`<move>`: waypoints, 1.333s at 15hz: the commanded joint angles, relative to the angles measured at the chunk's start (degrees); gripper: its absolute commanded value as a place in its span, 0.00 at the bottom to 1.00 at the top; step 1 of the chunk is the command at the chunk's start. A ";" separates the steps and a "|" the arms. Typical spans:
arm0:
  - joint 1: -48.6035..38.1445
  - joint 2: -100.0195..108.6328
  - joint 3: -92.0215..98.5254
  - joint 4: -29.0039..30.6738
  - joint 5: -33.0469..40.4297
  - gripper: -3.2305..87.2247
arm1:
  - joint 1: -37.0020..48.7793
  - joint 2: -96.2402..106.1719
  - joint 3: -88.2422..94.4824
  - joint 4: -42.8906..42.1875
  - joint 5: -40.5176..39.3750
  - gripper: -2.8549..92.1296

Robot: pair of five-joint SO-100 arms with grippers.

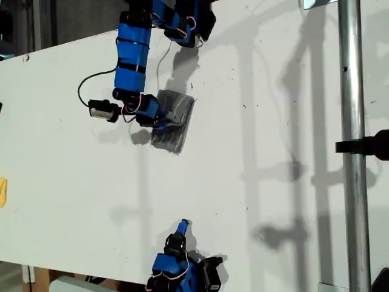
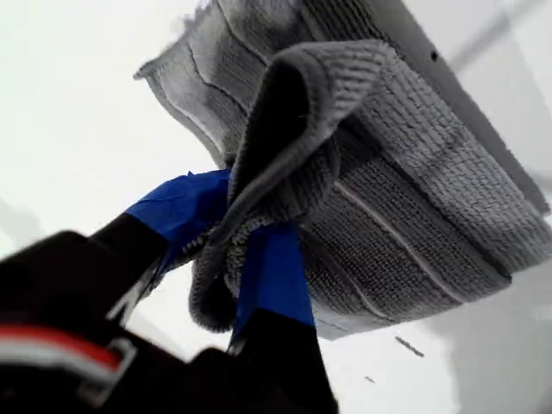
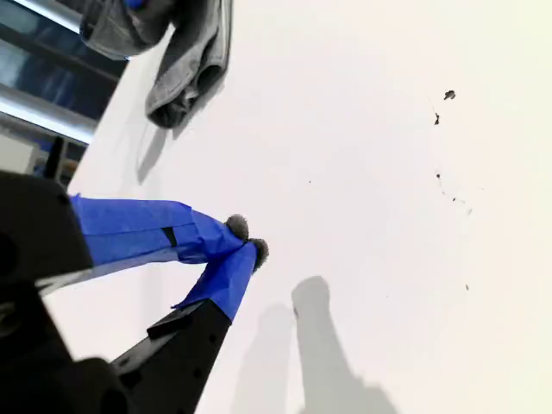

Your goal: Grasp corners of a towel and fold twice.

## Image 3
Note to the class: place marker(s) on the grey striped towel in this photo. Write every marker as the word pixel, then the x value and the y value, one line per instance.
pixel 190 73

